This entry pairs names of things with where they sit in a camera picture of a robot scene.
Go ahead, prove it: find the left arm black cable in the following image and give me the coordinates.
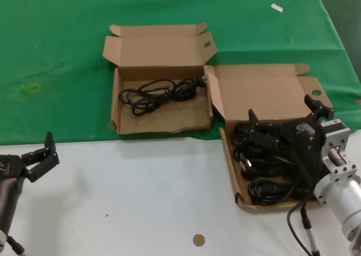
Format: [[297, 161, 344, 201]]
[[6, 235, 28, 256]]

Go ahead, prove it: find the open brown cardboard box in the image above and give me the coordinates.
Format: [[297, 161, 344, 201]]
[[203, 63, 334, 215]]

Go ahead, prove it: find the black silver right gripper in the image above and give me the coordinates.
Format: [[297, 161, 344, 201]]
[[247, 95, 359, 191]]

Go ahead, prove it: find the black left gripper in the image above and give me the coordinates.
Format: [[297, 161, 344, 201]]
[[0, 131, 60, 231]]

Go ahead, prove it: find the black power cable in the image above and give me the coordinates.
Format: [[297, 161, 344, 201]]
[[248, 179, 314, 206], [231, 121, 254, 155], [236, 148, 300, 183], [118, 75, 212, 116]]

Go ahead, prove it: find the green table cloth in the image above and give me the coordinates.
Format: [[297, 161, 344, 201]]
[[0, 0, 361, 145]]

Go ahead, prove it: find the torn-edged open cardboard box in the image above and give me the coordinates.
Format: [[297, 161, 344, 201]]
[[102, 23, 217, 135]]

